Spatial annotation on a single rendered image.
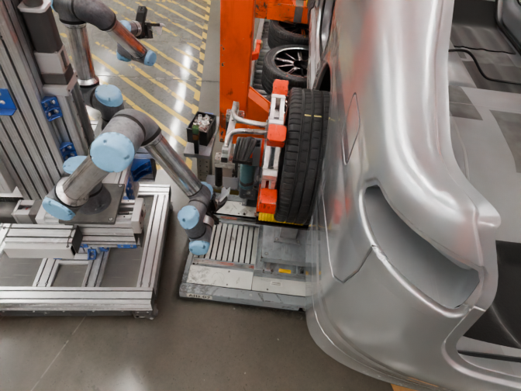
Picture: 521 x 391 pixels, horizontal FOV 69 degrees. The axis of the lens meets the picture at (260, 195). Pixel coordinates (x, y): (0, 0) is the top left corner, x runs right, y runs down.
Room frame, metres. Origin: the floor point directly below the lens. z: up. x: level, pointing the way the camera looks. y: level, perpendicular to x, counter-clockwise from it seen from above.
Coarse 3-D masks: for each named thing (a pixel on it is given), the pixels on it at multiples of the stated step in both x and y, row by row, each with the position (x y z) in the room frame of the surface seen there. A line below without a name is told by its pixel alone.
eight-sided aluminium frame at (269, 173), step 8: (272, 96) 1.52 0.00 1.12; (280, 96) 1.53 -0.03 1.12; (272, 104) 1.46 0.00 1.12; (280, 104) 1.50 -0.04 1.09; (272, 112) 1.39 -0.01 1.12; (280, 112) 1.40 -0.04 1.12; (272, 120) 1.34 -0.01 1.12; (280, 120) 1.34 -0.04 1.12; (264, 160) 1.21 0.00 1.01; (264, 168) 1.18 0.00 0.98; (272, 168) 1.18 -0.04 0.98; (264, 176) 1.16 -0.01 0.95; (272, 176) 1.16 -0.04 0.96; (264, 184) 1.16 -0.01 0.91; (272, 184) 1.16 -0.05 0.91
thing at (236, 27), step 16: (224, 0) 1.86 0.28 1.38; (240, 0) 1.86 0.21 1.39; (224, 16) 1.86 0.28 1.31; (240, 16) 1.86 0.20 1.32; (224, 32) 1.86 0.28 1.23; (240, 32) 1.86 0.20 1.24; (224, 48) 1.86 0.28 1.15; (240, 48) 1.86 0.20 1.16; (224, 64) 1.86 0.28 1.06; (240, 64) 1.86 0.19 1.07; (224, 80) 1.86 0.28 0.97; (240, 80) 1.86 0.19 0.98; (224, 96) 1.86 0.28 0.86; (240, 96) 1.86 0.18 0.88; (224, 112) 1.86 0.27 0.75; (224, 128) 1.85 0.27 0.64
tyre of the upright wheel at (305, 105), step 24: (288, 96) 1.63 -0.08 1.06; (312, 96) 1.48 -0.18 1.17; (288, 120) 1.34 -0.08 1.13; (312, 120) 1.32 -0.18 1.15; (288, 144) 1.22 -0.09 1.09; (312, 144) 1.22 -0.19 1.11; (288, 168) 1.15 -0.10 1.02; (312, 168) 1.16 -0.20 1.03; (288, 192) 1.11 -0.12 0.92; (312, 192) 1.12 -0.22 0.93; (288, 216) 1.12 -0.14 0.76
